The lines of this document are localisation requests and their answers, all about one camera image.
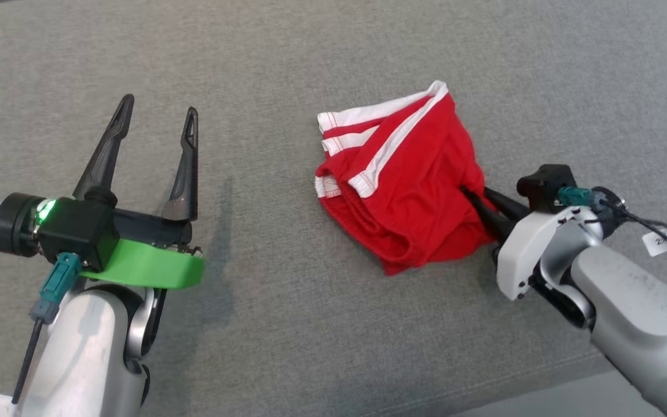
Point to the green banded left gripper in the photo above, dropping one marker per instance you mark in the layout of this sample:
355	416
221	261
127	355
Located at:
148	263

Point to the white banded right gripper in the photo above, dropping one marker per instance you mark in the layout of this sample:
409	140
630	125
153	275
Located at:
524	249

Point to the red shorts with white stripes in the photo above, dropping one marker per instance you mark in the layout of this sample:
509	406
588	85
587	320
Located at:
420	191

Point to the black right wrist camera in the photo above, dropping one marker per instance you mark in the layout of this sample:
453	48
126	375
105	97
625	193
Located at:
548	179

